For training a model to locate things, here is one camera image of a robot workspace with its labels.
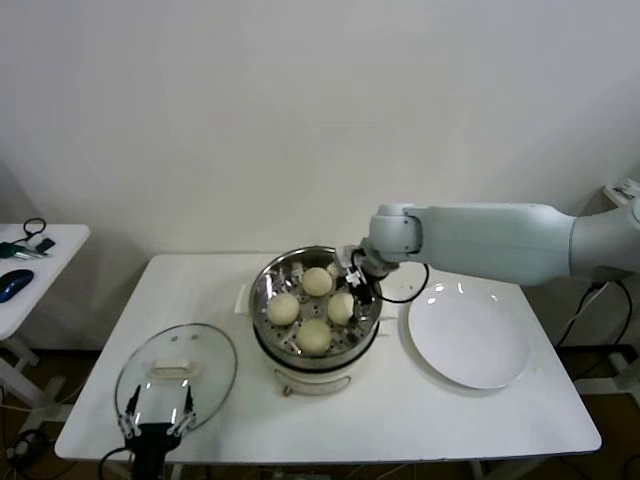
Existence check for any white side table with mouse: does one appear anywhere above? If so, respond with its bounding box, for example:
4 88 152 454
0 223 92 431

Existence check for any glass lid with white handle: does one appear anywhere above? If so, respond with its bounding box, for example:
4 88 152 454
113 323 239 434

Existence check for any white steamed baozi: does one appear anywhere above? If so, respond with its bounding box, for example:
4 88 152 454
266 293 302 327
302 267 335 297
326 292 357 325
296 319 333 356

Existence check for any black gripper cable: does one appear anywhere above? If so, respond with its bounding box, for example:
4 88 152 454
98 446 137 479
377 260 431 305

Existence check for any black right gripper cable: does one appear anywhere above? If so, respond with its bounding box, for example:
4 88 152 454
377 260 431 305

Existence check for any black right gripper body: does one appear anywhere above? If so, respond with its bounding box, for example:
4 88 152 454
344 267 374 304

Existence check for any stainless steel steamer basket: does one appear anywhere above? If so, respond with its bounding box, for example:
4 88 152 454
234 245 400 372

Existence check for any black adapter cable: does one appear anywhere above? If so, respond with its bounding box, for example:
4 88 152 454
555 282 635 381

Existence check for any green handled tool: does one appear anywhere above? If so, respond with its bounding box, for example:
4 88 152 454
0 240 51 261

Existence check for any blue computer mouse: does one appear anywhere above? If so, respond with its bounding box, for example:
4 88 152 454
0 268 36 304

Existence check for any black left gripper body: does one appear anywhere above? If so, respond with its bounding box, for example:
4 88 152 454
124 422 182 480

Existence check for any white floor cable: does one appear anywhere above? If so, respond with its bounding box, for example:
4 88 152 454
0 382 76 415

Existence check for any white round plate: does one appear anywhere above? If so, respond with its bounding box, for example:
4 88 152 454
407 282 531 390

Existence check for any black coiled floor cable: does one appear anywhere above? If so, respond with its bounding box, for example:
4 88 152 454
9 429 51 471

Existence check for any white electric cooker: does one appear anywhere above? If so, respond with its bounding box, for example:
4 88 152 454
252 319 394 400

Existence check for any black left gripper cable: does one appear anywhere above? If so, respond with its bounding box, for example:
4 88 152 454
98 446 137 479

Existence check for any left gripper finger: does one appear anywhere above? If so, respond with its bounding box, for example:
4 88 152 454
118 384 140 440
168 385 195 436

